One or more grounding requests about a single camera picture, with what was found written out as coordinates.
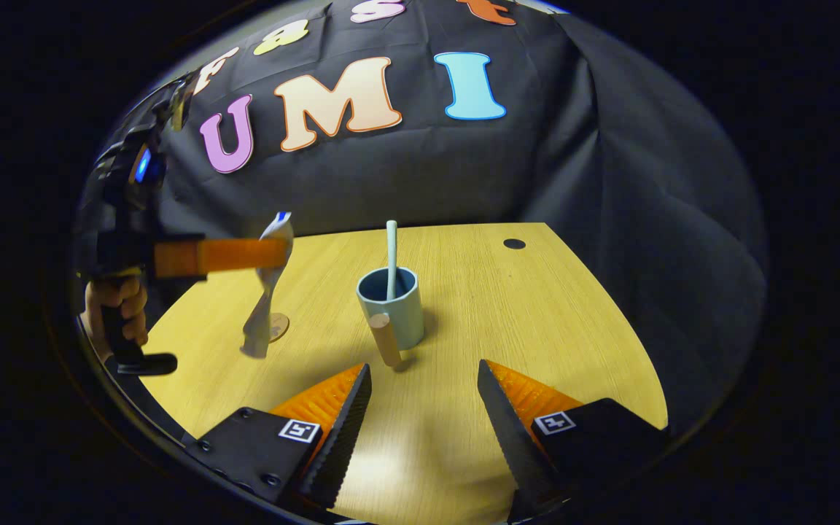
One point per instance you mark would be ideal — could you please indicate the round cork coaster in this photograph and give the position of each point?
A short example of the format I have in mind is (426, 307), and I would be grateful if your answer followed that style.
(280, 327)

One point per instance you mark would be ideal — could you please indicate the pale green toothbrush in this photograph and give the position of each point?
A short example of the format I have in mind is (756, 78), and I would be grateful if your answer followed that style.
(391, 255)

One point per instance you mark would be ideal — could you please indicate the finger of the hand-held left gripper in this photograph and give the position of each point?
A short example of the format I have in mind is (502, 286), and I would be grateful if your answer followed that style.
(230, 255)

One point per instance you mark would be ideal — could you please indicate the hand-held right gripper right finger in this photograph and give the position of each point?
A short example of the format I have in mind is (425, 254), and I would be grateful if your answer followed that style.
(511, 437)

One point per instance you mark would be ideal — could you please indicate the white toothpaste tube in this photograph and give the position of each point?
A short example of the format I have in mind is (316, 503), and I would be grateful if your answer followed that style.
(263, 321)

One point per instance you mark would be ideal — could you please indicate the black backdrop cloth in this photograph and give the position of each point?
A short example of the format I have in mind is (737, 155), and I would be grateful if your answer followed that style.
(573, 168)

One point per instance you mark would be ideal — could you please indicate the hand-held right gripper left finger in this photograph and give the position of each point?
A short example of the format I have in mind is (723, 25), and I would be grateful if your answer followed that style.
(343, 445)

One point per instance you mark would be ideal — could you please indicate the wooden desktop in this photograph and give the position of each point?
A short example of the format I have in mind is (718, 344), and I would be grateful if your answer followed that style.
(522, 328)

